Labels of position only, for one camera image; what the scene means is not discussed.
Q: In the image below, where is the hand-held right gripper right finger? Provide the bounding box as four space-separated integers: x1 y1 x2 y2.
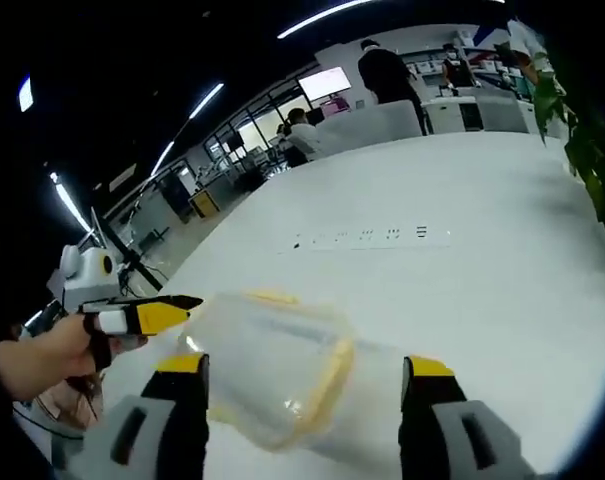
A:
398 354 534 480

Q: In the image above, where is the black cable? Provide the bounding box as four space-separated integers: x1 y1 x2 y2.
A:
10 402 86 442

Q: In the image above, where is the black tripod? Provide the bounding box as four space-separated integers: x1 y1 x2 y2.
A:
97 219 164 295

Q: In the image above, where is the short ceiling light strip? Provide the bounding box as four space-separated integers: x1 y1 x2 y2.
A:
188 82 226 121

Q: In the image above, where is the clear plastic box yellow seal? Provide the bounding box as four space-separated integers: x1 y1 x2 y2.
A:
177 287 357 452

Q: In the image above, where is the long ceiling light strip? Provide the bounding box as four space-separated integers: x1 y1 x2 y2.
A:
276 0 506 40

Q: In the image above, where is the white cabinet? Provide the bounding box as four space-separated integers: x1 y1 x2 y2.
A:
425 94 484 135

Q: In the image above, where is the brown cardboard box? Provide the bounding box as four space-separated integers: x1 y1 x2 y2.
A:
34 374 105 432

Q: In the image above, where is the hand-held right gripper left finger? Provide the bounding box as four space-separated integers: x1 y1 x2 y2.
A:
67 352 211 480

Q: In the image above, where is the green potted plant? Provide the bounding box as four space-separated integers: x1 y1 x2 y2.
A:
533 49 605 237

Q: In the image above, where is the person's left hand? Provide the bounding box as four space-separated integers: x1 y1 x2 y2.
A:
0 313 149 402

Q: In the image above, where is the wall screen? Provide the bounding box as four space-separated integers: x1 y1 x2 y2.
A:
297 66 353 102

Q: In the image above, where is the white table power strip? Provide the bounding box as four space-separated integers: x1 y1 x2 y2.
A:
275 226 454 255

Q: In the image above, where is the yellow black cabinet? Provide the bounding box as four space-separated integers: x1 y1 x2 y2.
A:
187 181 222 220

